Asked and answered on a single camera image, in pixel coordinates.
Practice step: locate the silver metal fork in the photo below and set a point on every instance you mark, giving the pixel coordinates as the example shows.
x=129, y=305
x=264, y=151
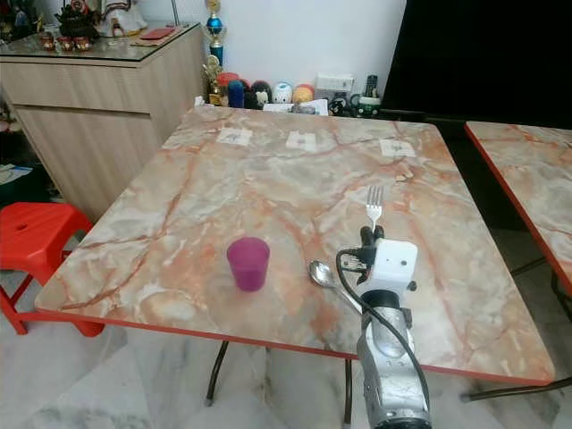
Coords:
x=374, y=208

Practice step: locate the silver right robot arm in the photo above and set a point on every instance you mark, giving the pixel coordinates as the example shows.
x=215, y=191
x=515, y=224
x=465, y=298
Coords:
x=391, y=375

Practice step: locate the silver metal spoon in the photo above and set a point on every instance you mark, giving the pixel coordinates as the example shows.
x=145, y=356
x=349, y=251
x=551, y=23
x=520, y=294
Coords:
x=321, y=273

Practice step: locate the white paper sticker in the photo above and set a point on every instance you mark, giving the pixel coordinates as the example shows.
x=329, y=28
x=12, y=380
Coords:
x=398, y=147
x=301, y=140
x=235, y=137

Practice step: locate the purple plastic cup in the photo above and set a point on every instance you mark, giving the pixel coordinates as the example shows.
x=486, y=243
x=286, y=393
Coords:
x=248, y=264

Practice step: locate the dark green mug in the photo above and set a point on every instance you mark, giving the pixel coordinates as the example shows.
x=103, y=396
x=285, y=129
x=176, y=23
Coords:
x=366, y=105

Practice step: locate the marble folding table red edge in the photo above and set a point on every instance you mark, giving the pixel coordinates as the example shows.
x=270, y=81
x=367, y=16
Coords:
x=527, y=179
x=232, y=188

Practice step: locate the white paper sheet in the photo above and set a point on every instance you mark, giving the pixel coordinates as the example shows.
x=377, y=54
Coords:
x=299, y=106

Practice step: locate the black remote control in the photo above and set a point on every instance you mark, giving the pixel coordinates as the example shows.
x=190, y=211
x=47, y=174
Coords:
x=370, y=85

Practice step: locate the orange round toy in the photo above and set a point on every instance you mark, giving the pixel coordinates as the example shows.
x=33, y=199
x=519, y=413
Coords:
x=303, y=93

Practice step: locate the white round toy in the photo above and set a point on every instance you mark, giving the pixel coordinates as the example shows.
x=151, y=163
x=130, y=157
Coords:
x=282, y=92

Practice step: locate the black round toy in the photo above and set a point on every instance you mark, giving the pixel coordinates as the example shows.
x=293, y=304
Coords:
x=260, y=93

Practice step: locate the blue round toy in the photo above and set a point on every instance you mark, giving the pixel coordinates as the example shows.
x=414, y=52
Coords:
x=236, y=93

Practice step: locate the red plastic stool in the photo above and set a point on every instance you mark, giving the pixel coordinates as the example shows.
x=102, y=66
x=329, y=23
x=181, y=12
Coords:
x=40, y=232

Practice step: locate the red round toy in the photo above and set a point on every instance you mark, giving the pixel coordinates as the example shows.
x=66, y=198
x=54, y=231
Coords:
x=226, y=82

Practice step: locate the large black screen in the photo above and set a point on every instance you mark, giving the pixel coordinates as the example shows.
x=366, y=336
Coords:
x=483, y=54

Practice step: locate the small gold trophy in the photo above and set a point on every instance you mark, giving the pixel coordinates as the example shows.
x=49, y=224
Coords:
x=213, y=79

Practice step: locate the tall blue gold trophy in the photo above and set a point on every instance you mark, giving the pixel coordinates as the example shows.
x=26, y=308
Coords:
x=214, y=27

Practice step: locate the light wooden cabinet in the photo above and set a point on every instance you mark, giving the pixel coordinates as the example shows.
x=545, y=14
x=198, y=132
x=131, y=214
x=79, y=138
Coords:
x=107, y=125

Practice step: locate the flat red box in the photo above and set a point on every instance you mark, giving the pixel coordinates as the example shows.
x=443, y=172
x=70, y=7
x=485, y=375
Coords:
x=158, y=33

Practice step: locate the dark seated statue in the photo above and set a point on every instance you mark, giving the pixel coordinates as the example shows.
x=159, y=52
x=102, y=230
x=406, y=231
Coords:
x=77, y=18

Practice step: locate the white robed figurine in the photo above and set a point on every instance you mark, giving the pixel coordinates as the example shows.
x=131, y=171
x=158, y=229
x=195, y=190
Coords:
x=123, y=16

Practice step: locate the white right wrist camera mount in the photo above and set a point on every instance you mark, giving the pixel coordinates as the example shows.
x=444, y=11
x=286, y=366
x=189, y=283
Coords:
x=395, y=264

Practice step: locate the white wall socket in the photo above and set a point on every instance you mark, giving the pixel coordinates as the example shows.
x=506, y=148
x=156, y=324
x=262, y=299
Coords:
x=335, y=82

